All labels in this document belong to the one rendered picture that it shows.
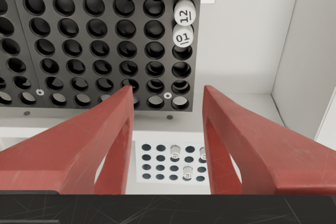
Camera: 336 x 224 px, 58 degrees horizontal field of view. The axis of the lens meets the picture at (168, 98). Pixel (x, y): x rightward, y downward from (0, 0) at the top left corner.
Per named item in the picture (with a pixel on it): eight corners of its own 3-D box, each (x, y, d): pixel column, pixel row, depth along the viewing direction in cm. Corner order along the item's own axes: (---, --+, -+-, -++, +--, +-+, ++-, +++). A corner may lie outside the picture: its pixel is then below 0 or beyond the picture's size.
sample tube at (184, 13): (192, -19, 20) (195, 4, 17) (193, -1, 21) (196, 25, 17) (173, -17, 21) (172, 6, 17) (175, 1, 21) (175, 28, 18)
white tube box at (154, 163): (228, 124, 42) (232, 144, 39) (219, 166, 47) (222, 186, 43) (137, 120, 42) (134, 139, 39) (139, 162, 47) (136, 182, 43)
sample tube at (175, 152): (180, 127, 42) (180, 152, 38) (179, 134, 43) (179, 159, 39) (171, 127, 42) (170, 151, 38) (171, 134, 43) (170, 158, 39)
